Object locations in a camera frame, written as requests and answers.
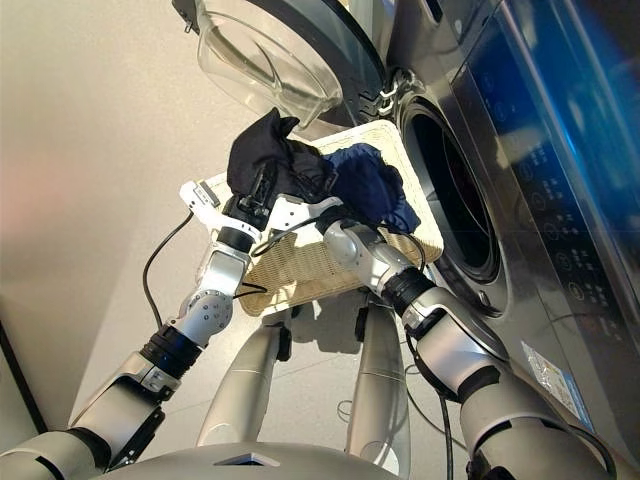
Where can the pale woven laundry basket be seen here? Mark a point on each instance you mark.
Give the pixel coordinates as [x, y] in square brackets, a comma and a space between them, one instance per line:
[300, 280]

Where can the dark blue cloth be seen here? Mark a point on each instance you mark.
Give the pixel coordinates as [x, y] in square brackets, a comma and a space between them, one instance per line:
[370, 185]

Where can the black cloth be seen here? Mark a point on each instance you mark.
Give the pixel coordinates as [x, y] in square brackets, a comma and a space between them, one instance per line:
[260, 145]

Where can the blue white energy label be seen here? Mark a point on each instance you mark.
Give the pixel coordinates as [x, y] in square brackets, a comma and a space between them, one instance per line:
[547, 375]

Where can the round washing machine door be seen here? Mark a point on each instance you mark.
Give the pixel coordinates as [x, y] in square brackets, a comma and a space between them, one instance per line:
[360, 75]

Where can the silver robot leg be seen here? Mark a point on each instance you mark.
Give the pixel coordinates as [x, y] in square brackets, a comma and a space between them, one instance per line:
[377, 390]
[240, 395]

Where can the grey washing machine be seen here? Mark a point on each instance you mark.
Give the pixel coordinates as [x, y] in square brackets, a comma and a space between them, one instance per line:
[525, 290]

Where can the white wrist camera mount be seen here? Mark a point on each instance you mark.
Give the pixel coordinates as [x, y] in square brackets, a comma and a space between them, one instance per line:
[212, 220]
[290, 212]

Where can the dark grey stacked dryer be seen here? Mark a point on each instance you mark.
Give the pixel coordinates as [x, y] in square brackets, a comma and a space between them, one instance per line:
[600, 75]

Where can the silver robot torso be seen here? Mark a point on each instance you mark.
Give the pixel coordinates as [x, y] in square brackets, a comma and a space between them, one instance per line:
[190, 462]

